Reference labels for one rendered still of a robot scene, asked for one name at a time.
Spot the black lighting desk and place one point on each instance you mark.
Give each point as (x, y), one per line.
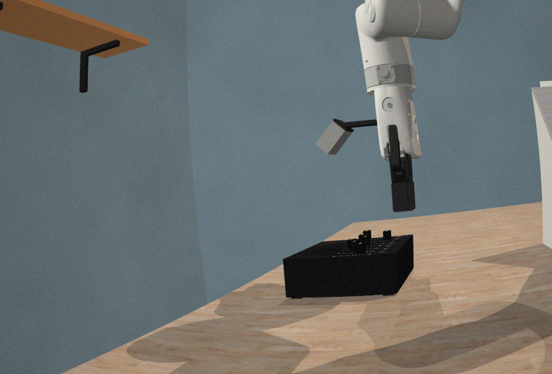
(343, 268)

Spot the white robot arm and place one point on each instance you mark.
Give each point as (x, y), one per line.
(380, 24)

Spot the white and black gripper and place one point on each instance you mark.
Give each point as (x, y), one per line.
(397, 127)

